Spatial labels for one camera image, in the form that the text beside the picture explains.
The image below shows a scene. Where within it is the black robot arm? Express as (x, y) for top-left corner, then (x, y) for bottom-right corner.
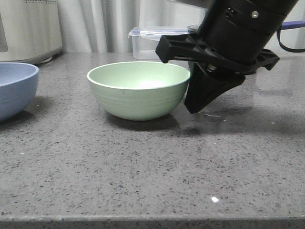
(156, 0), (296, 114)

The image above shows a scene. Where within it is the light green bowl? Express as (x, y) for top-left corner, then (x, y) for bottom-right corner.
(87, 61), (190, 121)

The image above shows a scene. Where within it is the light blue bowl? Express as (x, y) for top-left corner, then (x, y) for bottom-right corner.
(0, 62), (39, 121)

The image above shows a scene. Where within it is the dark blue saucepan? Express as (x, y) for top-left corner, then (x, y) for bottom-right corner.
(187, 20), (305, 72)

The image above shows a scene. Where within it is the black cable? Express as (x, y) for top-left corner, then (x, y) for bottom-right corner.
(276, 22), (305, 53)

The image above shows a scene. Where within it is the clear plastic food container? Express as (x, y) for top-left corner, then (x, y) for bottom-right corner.
(128, 26), (192, 60)

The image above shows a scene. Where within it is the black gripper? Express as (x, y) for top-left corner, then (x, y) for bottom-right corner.
(156, 0), (289, 114)

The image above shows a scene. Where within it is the white kitchen appliance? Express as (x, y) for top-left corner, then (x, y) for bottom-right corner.
(0, 0), (62, 64)

